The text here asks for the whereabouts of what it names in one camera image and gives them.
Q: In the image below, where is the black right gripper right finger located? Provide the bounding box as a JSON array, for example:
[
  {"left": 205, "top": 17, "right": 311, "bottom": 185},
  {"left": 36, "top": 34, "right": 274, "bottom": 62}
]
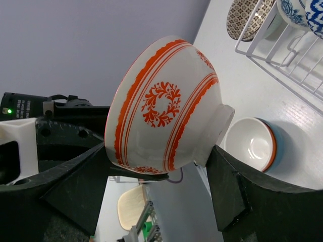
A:
[{"left": 206, "top": 146, "right": 322, "bottom": 241}]

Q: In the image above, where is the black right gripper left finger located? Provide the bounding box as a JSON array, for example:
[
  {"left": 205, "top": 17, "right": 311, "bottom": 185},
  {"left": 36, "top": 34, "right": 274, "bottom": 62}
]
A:
[{"left": 1, "top": 144, "right": 168, "bottom": 241}]

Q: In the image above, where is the orange floral bowl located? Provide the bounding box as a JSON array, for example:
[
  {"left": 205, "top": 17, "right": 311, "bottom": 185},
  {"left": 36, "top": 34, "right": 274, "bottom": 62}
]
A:
[{"left": 104, "top": 36, "right": 235, "bottom": 175}]

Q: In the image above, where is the brown patterned bowl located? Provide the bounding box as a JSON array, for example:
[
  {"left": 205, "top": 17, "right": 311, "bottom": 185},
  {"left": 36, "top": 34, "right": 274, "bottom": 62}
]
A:
[{"left": 226, "top": 0, "right": 274, "bottom": 42}]

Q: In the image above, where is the blue floral bowl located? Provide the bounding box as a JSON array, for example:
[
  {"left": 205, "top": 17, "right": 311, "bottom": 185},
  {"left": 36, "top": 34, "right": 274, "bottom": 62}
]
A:
[{"left": 276, "top": 0, "right": 310, "bottom": 31}]

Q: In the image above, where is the orange geometric patterned bowl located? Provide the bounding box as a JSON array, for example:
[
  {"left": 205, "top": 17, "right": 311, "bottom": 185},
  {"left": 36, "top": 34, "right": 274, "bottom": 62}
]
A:
[{"left": 305, "top": 0, "right": 322, "bottom": 39}]

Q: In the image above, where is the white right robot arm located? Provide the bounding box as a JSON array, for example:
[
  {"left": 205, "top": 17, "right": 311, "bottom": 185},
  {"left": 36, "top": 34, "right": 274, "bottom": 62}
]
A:
[{"left": 1, "top": 92, "right": 322, "bottom": 241}]

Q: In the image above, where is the clear acrylic dish rack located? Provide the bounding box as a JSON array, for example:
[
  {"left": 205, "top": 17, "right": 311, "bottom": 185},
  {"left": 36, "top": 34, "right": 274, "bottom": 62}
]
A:
[{"left": 235, "top": 1, "right": 322, "bottom": 114}]

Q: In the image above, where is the white bowl blue orange rim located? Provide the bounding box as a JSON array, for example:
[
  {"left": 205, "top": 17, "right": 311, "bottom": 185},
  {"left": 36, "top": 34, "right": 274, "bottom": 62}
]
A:
[{"left": 224, "top": 117, "right": 284, "bottom": 172}]

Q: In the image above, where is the beige chair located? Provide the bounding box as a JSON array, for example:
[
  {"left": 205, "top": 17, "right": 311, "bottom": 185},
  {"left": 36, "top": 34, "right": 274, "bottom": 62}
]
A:
[{"left": 117, "top": 185, "right": 147, "bottom": 231}]

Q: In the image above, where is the pale green bowl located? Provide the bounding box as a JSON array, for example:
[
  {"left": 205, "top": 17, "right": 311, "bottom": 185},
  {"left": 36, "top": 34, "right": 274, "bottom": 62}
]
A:
[{"left": 263, "top": 13, "right": 283, "bottom": 39}]

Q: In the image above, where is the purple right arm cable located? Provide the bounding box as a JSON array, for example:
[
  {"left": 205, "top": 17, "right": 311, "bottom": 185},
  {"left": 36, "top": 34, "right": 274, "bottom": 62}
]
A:
[{"left": 168, "top": 167, "right": 184, "bottom": 184}]

